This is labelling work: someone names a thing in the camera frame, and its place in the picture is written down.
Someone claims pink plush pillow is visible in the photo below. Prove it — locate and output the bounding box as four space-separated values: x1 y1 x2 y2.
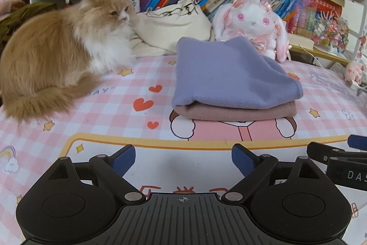
0 0 26 16

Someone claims purple and mauve sweater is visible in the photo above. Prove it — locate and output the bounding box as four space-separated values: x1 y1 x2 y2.
172 37 303 111

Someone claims pink white bunny plush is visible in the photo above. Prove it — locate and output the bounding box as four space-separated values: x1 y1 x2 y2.
212 0 290 63

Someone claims orange fluffy cat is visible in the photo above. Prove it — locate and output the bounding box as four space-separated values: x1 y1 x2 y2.
1 0 136 123

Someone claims cream canvas tote bag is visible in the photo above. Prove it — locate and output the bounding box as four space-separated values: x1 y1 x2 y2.
131 0 214 58

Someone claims olive green cloth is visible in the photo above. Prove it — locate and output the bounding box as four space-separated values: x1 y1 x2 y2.
0 3 57 50

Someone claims small pink pig figure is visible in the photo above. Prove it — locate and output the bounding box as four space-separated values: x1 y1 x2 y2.
344 61 364 85

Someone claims white charging cable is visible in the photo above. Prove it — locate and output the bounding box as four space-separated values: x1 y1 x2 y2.
298 47 330 69

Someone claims colourful bead ornament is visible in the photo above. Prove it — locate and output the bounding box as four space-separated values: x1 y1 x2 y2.
312 11 350 53

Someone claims pink checkered cartoon mat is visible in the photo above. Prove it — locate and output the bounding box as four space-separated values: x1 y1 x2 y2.
1 56 366 244

